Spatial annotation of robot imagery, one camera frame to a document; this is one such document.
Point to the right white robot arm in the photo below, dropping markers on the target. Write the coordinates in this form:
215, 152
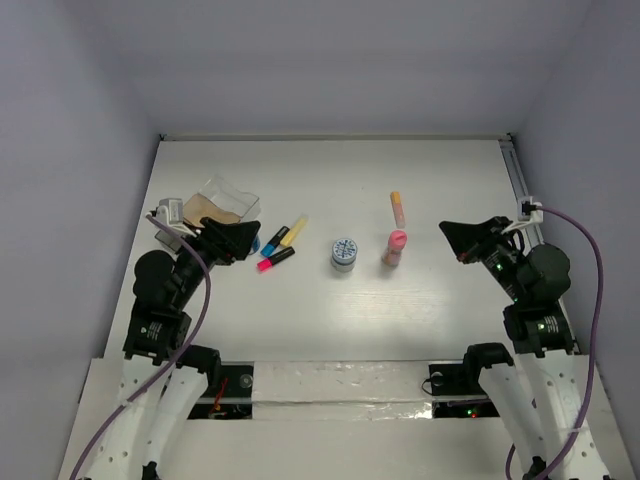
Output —
532, 385

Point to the blue black highlighter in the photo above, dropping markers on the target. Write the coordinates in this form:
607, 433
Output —
274, 242

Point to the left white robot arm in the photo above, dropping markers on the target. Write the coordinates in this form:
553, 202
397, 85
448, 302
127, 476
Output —
164, 373

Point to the clear plastic organizer tray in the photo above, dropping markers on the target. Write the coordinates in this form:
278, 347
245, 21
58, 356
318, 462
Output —
221, 201

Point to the round blue white tape tin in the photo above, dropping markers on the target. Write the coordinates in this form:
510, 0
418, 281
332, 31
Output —
344, 254

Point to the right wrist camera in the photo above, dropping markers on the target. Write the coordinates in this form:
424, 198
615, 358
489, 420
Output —
529, 213

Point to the aluminium rail at right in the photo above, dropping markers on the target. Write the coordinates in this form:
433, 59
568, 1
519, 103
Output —
535, 322

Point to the yellow highlighter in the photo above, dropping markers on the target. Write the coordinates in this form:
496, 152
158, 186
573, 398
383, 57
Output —
294, 231

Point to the orange pink highlighter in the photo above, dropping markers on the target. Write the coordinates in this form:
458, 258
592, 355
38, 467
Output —
398, 210

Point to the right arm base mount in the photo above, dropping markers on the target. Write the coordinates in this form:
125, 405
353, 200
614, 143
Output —
453, 396

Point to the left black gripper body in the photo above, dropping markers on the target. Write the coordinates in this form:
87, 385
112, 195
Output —
208, 240

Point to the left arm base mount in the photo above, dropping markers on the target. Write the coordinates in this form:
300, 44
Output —
230, 398

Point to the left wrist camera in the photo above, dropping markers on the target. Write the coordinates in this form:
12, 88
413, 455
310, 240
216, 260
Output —
169, 212

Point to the pink black highlighter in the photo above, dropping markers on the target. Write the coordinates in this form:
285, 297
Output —
275, 259

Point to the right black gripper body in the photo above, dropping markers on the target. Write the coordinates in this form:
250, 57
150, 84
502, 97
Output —
500, 257

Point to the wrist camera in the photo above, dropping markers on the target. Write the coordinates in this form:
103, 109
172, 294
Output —
529, 213
169, 212

